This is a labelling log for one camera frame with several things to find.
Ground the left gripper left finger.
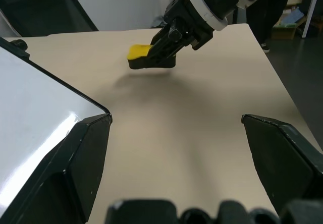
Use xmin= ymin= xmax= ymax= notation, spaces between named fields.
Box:
xmin=0 ymin=114 xmax=113 ymax=224

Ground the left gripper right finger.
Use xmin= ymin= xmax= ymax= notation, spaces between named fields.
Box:
xmin=241 ymin=114 xmax=323 ymax=212

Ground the white upright post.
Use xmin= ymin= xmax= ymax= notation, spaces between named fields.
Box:
xmin=301 ymin=0 xmax=323 ymax=39

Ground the yellow and black eraser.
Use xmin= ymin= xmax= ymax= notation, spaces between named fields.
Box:
xmin=126 ymin=44 xmax=177 ymax=70

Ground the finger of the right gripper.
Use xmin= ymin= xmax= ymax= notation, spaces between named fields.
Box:
xmin=148 ymin=25 xmax=177 ymax=58
xmin=151 ymin=32 xmax=194 ymax=65

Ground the person in black trousers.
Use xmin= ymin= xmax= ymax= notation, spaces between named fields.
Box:
xmin=245 ymin=0 xmax=291 ymax=53

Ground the cardboard box with papers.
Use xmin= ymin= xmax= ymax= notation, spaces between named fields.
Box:
xmin=271 ymin=7 xmax=307 ymax=41

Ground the black-framed small whiteboard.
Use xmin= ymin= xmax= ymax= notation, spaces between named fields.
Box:
xmin=0 ymin=35 xmax=113 ymax=210

